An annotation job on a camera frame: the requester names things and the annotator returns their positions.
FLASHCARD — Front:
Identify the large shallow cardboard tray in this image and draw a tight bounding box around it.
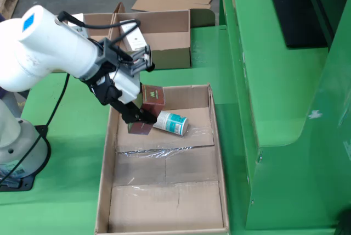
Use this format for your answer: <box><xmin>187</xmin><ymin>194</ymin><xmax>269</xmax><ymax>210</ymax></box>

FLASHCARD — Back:
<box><xmin>94</xmin><ymin>82</ymin><xmax>230</xmax><ymax>234</ymax></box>

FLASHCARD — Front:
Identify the white carton with barcode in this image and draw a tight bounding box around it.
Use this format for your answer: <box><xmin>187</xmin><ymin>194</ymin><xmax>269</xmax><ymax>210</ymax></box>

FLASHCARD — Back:
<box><xmin>67</xmin><ymin>12</ymin><xmax>91</xmax><ymax>38</ymax></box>

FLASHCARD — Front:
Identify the cardboard box with olive flap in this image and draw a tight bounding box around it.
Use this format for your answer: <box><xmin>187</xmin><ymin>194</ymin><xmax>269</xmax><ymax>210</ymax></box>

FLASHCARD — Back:
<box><xmin>108</xmin><ymin>2</ymin><xmax>216</xmax><ymax>71</ymax></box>

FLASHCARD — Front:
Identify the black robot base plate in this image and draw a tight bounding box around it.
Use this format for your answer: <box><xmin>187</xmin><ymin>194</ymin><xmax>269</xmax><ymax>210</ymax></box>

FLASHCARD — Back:
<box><xmin>0</xmin><ymin>125</ymin><xmax>52</xmax><ymax>192</ymax></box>

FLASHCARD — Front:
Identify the green metal shelf unit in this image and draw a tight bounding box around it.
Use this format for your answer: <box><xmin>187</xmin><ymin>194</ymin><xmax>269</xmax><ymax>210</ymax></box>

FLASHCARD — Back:
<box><xmin>218</xmin><ymin>0</ymin><xmax>351</xmax><ymax>232</ymax></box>

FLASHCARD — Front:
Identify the open brown cardboard box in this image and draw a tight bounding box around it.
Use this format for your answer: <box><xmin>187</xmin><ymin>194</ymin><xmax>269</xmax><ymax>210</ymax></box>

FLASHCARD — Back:
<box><xmin>82</xmin><ymin>12</ymin><xmax>116</xmax><ymax>43</ymax></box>

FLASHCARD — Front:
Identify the long black cable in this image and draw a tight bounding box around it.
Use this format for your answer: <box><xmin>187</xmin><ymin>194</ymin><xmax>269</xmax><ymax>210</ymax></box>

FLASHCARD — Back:
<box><xmin>0</xmin><ymin>72</ymin><xmax>71</xmax><ymax>186</ymax></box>

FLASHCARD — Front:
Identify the short looped black cable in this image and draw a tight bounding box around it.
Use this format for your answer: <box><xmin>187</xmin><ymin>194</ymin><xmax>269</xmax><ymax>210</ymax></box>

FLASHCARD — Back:
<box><xmin>57</xmin><ymin>11</ymin><xmax>142</xmax><ymax>52</ymax></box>

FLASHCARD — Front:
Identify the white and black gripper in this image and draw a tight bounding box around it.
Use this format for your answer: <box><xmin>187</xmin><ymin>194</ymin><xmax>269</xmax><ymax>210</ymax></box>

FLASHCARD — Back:
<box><xmin>79</xmin><ymin>64</ymin><xmax>157</xmax><ymax>125</ymax></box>

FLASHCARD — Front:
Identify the red holographic product box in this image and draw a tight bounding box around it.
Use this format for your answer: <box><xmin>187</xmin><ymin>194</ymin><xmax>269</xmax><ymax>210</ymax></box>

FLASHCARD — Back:
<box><xmin>127</xmin><ymin>84</ymin><xmax>166</xmax><ymax>136</ymax></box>

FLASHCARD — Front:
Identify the white bottle teal label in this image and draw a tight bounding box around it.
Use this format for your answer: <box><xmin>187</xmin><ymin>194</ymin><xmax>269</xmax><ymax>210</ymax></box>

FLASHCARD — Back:
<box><xmin>152</xmin><ymin>110</ymin><xmax>189</xmax><ymax>137</ymax></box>

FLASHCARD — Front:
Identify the tall white carton grey text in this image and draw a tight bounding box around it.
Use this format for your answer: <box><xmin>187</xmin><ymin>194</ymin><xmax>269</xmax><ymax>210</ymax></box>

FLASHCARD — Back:
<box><xmin>120</xmin><ymin>22</ymin><xmax>148</xmax><ymax>52</ymax></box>

